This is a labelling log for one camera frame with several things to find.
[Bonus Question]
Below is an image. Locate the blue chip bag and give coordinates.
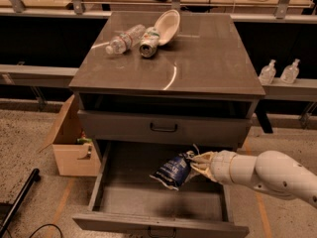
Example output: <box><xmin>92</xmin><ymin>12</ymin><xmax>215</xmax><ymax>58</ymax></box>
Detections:
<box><xmin>150</xmin><ymin>151</ymin><xmax>195</xmax><ymax>190</ymax></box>

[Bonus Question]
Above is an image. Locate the open grey lower drawer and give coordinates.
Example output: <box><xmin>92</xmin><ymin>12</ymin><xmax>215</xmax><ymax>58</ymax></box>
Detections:
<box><xmin>73</xmin><ymin>141</ymin><xmax>249</xmax><ymax>238</ymax></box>

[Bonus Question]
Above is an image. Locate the right clear sanitizer bottle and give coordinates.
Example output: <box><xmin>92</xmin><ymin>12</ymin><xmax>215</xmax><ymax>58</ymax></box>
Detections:
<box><xmin>280</xmin><ymin>59</ymin><xmax>300</xmax><ymax>84</ymax></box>

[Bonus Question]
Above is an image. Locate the closed grey drawer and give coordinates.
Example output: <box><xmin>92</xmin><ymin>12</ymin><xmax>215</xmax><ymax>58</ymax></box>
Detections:
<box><xmin>78</xmin><ymin>110</ymin><xmax>251</xmax><ymax>149</ymax></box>

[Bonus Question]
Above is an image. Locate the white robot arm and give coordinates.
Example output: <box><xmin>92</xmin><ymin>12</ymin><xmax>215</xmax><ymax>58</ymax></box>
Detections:
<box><xmin>190</xmin><ymin>151</ymin><xmax>317</xmax><ymax>208</ymax></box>

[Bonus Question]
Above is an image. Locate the cardboard box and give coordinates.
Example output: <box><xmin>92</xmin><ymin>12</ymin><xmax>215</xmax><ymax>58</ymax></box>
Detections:
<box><xmin>38</xmin><ymin>95</ymin><xmax>101</xmax><ymax>177</ymax></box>

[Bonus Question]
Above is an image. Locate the clear plastic water bottle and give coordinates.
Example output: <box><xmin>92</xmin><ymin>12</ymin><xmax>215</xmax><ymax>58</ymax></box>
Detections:
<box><xmin>106</xmin><ymin>24</ymin><xmax>146</xmax><ymax>55</ymax></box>

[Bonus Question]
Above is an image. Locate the black floor cable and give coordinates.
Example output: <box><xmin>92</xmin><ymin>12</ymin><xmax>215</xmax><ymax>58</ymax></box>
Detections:
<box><xmin>28</xmin><ymin>223</ymin><xmax>64</xmax><ymax>238</ymax></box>

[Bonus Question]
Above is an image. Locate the clear sanitizer bottle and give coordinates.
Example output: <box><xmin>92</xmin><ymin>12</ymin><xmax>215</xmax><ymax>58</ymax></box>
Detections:
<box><xmin>259</xmin><ymin>59</ymin><xmax>276</xmax><ymax>85</ymax></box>
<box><xmin>280</xmin><ymin>59</ymin><xmax>300</xmax><ymax>84</ymax></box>

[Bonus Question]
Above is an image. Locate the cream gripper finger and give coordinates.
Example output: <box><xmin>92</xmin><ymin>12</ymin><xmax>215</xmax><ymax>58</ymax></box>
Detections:
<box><xmin>191</xmin><ymin>164</ymin><xmax>213</xmax><ymax>180</ymax></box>
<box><xmin>191</xmin><ymin>152</ymin><xmax>216</xmax><ymax>164</ymax></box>

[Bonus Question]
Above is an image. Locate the left clear sanitizer bottle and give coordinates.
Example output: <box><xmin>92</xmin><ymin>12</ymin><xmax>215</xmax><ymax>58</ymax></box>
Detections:
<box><xmin>259</xmin><ymin>59</ymin><xmax>276</xmax><ymax>85</ymax></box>

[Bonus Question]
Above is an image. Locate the grey metal drawer cabinet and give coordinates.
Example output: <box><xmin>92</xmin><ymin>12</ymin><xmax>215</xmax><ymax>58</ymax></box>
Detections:
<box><xmin>68</xmin><ymin>11</ymin><xmax>266</xmax><ymax>151</ymax></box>

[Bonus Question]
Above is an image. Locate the green item in box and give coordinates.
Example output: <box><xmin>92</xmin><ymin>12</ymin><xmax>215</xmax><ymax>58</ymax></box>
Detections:
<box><xmin>76</xmin><ymin>136</ymin><xmax>92</xmax><ymax>145</ymax></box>

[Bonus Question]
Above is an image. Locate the crushed aluminium can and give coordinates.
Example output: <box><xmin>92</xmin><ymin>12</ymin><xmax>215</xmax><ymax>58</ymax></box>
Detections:
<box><xmin>139</xmin><ymin>27</ymin><xmax>160</xmax><ymax>59</ymax></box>

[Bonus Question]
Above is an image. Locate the black pole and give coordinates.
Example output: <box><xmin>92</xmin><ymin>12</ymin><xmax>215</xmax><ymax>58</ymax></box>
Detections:
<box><xmin>0</xmin><ymin>169</ymin><xmax>41</xmax><ymax>238</ymax></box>

